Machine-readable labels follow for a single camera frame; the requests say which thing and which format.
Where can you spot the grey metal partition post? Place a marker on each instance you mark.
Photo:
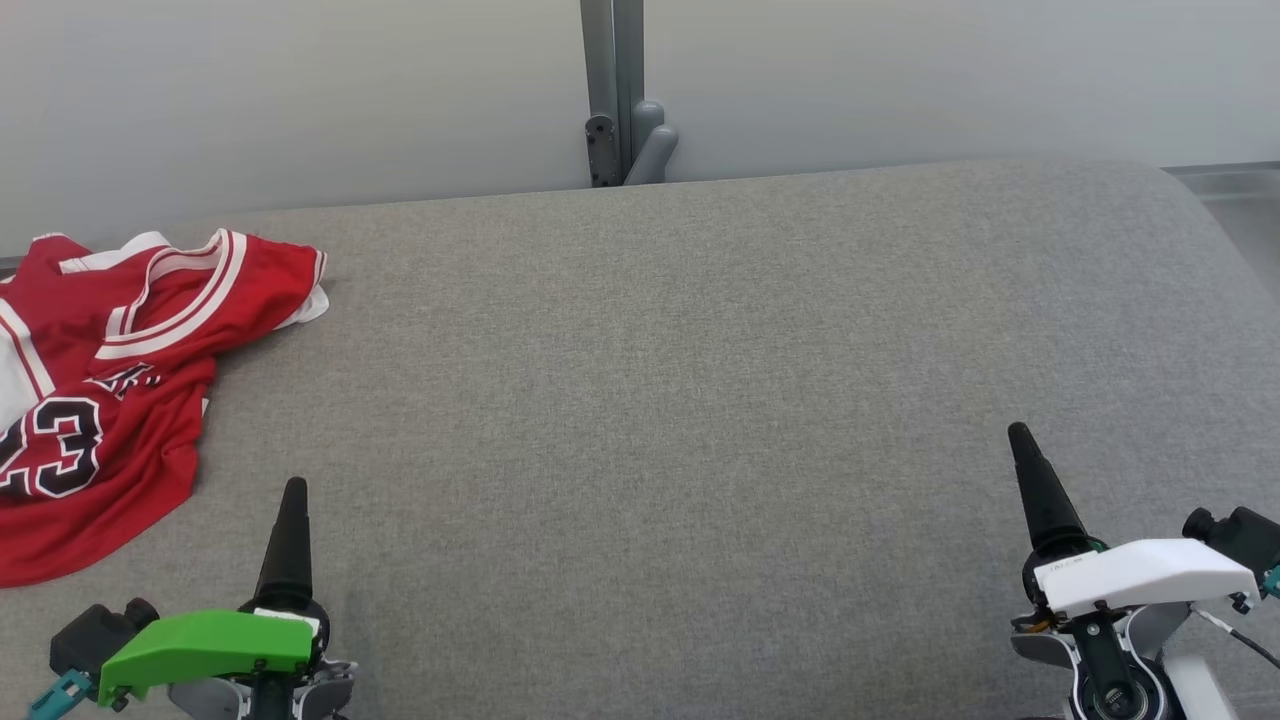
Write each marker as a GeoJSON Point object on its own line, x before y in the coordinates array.
{"type": "Point", "coordinates": [612, 60]}

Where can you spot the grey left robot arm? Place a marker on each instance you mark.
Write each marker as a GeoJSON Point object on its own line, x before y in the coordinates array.
{"type": "Point", "coordinates": [210, 702]}

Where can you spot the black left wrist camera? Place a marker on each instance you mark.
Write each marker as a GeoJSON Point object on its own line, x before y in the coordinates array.
{"type": "Point", "coordinates": [95, 635]}

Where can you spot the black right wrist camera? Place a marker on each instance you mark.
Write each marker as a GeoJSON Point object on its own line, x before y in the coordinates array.
{"type": "Point", "coordinates": [1245, 540]}

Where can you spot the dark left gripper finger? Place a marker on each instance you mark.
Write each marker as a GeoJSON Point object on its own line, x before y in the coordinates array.
{"type": "Point", "coordinates": [288, 560]}

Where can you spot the grey partition base rail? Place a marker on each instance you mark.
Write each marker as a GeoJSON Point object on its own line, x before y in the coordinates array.
{"type": "Point", "coordinates": [1230, 168]}

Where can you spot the red Bulls basketball jersey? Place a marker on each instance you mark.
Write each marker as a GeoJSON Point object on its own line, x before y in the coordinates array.
{"type": "Point", "coordinates": [130, 450]}

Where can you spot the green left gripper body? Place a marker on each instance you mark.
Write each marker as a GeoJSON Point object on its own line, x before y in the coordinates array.
{"type": "Point", "coordinates": [200, 645]}

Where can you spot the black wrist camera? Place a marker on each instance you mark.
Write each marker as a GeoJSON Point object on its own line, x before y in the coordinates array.
{"type": "Point", "coordinates": [1245, 540]}
{"type": "Point", "coordinates": [95, 635]}

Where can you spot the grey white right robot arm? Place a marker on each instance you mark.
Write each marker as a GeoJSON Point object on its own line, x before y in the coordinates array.
{"type": "Point", "coordinates": [1120, 700]}

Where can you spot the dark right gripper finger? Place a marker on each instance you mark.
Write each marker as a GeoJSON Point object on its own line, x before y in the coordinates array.
{"type": "Point", "coordinates": [1042, 500]}

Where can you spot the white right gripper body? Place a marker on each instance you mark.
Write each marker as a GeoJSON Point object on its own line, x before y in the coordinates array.
{"type": "Point", "coordinates": [1150, 575]}

